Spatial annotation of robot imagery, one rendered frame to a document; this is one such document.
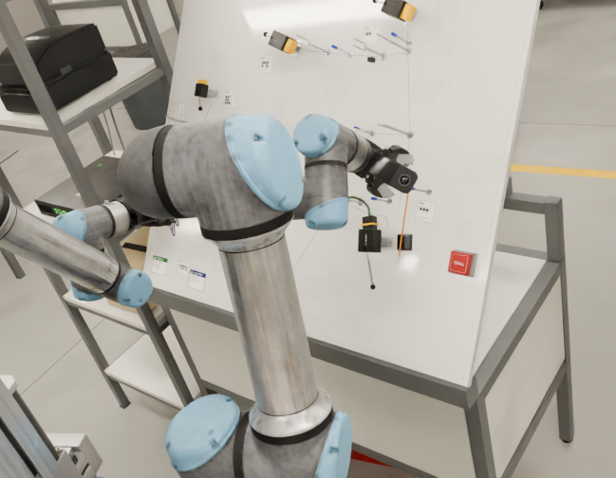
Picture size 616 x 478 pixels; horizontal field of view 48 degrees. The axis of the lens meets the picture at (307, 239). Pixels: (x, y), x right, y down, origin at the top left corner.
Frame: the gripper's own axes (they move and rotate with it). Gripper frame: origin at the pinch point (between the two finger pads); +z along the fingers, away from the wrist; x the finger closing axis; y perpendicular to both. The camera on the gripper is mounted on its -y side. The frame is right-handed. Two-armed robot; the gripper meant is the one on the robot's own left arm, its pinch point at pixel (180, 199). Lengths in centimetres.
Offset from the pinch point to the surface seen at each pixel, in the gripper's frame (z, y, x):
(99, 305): 37, -95, -48
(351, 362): 24, 28, -48
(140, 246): 45, -75, -26
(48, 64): 11, -59, 39
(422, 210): 34, 48, -9
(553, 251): 79, 64, -31
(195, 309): 26, -31, -40
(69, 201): 23, -80, -5
